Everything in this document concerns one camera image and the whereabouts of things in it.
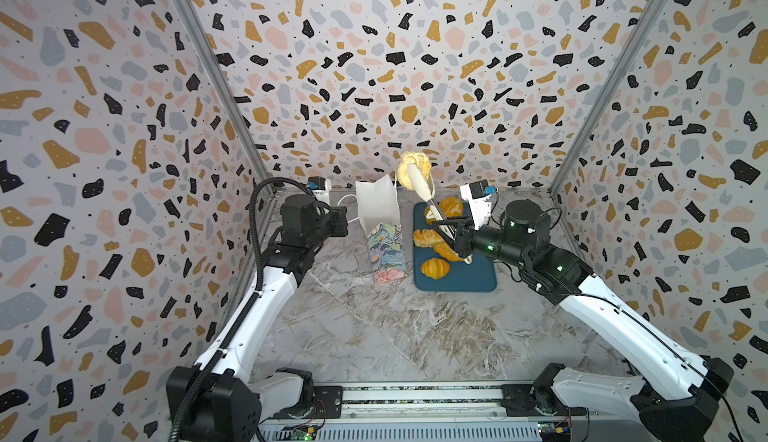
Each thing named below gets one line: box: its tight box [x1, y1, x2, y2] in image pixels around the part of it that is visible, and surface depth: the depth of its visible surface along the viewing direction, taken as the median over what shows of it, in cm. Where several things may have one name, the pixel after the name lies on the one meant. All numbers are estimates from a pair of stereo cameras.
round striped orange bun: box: [420, 258, 451, 280], surface depth 97 cm
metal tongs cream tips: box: [408, 163, 473, 264], surface depth 64 cm
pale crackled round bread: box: [398, 151, 431, 191], surface depth 67 cm
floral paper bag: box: [355, 174, 407, 285], surface depth 89 cm
